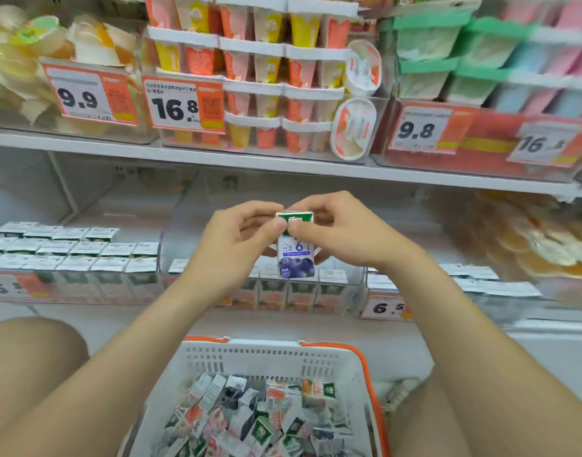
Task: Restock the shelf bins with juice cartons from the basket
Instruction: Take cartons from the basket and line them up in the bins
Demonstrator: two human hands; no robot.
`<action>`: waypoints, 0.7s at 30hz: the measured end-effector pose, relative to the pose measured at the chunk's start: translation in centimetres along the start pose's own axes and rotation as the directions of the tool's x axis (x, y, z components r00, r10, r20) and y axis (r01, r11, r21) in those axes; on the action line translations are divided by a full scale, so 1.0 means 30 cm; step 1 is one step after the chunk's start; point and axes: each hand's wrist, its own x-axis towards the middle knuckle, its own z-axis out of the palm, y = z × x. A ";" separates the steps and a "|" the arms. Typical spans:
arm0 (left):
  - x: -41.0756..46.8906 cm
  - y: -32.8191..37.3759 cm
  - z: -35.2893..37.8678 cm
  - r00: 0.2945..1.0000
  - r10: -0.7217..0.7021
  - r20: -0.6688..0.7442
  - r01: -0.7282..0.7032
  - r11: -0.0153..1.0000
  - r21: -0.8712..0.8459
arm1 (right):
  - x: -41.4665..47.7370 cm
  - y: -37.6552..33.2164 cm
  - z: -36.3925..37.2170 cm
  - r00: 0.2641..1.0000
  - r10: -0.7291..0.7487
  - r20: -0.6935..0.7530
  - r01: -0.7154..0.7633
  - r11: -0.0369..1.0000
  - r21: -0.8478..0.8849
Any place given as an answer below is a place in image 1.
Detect pile of small milk cartons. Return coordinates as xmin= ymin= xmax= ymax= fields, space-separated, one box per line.
xmin=153 ymin=372 xmax=353 ymax=457

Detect white round pudding cup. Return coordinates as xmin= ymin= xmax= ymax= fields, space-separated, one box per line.
xmin=344 ymin=39 xmax=383 ymax=97
xmin=330 ymin=97 xmax=378 ymax=162

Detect person's left leg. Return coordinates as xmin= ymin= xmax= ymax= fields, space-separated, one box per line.
xmin=0 ymin=317 xmax=90 ymax=445

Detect stack of pink blue packs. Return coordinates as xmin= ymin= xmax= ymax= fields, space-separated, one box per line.
xmin=488 ymin=0 xmax=582 ymax=120

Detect rows of green label cartons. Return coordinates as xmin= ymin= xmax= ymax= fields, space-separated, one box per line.
xmin=0 ymin=221 xmax=161 ymax=305

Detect orange white price tag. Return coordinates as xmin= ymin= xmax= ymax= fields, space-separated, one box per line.
xmin=0 ymin=272 xmax=53 ymax=303
xmin=40 ymin=58 xmax=140 ymax=127
xmin=359 ymin=295 xmax=414 ymax=322
xmin=142 ymin=74 xmax=226 ymax=135
xmin=506 ymin=120 xmax=582 ymax=168
xmin=388 ymin=103 xmax=478 ymax=156

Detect rows of white top cartons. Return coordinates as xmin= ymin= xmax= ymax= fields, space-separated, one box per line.
xmin=364 ymin=263 xmax=544 ymax=310

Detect person's right leg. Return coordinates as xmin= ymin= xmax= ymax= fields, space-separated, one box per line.
xmin=386 ymin=368 xmax=472 ymax=457

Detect person's left forearm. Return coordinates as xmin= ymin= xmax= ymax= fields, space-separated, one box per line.
xmin=0 ymin=277 xmax=238 ymax=457

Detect person's right forearm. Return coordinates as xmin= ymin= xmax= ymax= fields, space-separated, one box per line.
xmin=388 ymin=246 xmax=582 ymax=457

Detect person's leg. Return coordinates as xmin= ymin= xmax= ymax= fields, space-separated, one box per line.
xmin=386 ymin=368 xmax=472 ymax=457
xmin=0 ymin=317 xmax=90 ymax=445

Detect stack of green pudding packs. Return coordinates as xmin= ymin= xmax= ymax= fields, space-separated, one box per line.
xmin=391 ymin=0 xmax=513 ymax=105

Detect white metal shelf board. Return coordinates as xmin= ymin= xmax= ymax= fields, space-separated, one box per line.
xmin=0 ymin=300 xmax=582 ymax=345
xmin=0 ymin=127 xmax=582 ymax=199

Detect rows of orange label cartons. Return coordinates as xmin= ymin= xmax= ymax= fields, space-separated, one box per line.
xmin=167 ymin=258 xmax=364 ymax=315

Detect white basket with orange handles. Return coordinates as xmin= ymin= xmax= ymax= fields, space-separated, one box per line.
xmin=122 ymin=336 xmax=391 ymax=457

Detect blueberry milk carton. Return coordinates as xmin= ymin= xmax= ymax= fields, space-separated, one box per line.
xmin=276 ymin=210 xmax=316 ymax=280

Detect person's right hand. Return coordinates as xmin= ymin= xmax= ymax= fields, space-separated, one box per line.
xmin=288 ymin=191 xmax=416 ymax=280

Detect person's left hand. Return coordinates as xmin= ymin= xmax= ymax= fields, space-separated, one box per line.
xmin=186 ymin=201 xmax=288 ymax=305

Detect pile of yellow jelly cups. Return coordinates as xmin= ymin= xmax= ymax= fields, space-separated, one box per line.
xmin=0 ymin=4 xmax=140 ymax=135

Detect pile of orange jelly cups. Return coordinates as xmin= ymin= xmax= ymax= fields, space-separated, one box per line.
xmin=450 ymin=189 xmax=582 ymax=293

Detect stack of orange yellow jelly packs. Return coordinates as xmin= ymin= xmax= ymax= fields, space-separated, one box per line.
xmin=143 ymin=0 xmax=363 ymax=154

